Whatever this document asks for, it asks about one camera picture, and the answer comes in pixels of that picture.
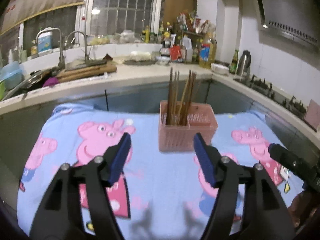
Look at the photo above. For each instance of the wooden cutting board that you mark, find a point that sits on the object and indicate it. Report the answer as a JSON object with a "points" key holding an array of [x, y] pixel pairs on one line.
{"points": [[71, 75]]}

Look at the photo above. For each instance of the black gas stove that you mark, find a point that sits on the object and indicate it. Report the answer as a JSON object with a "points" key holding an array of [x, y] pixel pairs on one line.
{"points": [[265, 88]]}

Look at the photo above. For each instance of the white round tracker tag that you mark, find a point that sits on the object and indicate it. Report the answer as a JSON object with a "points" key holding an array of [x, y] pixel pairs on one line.
{"points": [[285, 173]]}

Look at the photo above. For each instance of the small patterned bowl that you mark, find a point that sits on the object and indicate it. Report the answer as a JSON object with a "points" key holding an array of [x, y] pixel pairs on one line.
{"points": [[163, 60]]}

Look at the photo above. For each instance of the yellow cooking oil bottle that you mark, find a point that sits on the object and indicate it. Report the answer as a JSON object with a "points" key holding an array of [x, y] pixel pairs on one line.
{"points": [[207, 50]]}

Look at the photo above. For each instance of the barred kitchen window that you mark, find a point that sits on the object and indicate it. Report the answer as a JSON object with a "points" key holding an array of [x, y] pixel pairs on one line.
{"points": [[107, 17]]}

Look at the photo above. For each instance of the blue plastic basin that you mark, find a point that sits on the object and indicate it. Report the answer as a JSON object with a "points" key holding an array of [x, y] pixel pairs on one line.
{"points": [[12, 75]]}

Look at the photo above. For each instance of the white plastic jug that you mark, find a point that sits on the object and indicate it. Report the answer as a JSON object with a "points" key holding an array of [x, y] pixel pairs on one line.
{"points": [[187, 44]]}

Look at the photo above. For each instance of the red snack packet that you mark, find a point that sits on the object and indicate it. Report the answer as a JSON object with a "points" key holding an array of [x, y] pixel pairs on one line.
{"points": [[175, 53]]}

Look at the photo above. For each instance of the steel range hood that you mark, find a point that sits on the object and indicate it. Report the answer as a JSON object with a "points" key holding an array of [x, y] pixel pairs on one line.
{"points": [[296, 20]]}

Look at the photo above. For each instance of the steel thermos kettle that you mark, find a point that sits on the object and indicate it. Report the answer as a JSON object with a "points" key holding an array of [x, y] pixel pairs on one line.
{"points": [[243, 68]]}

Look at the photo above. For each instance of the white detergent jug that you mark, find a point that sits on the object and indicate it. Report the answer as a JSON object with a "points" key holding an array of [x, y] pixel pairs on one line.
{"points": [[44, 44]]}

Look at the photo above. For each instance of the dark green sauce bottle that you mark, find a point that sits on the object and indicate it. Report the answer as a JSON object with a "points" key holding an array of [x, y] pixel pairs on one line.
{"points": [[234, 63]]}

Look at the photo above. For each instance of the pink plastic utensil basket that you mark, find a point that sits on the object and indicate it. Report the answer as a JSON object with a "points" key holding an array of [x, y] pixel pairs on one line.
{"points": [[201, 119]]}

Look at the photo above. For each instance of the white ceramic bowl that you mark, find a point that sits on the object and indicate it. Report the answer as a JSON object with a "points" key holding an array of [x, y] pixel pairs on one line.
{"points": [[219, 69]]}

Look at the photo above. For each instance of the green plastic bowl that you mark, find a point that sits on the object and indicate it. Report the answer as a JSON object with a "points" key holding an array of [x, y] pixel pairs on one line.
{"points": [[2, 89]]}

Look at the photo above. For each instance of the brown wooden chopsticks bundle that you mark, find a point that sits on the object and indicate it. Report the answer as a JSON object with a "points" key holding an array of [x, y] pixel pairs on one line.
{"points": [[178, 107]]}

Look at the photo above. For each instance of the blue cartoon pig cloth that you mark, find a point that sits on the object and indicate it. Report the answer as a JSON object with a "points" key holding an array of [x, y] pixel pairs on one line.
{"points": [[160, 195]]}

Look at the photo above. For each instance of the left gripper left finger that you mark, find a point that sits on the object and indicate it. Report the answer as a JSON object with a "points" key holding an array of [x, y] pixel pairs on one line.
{"points": [[59, 214]]}

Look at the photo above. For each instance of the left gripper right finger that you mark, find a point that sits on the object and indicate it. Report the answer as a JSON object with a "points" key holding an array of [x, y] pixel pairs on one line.
{"points": [[265, 214]]}

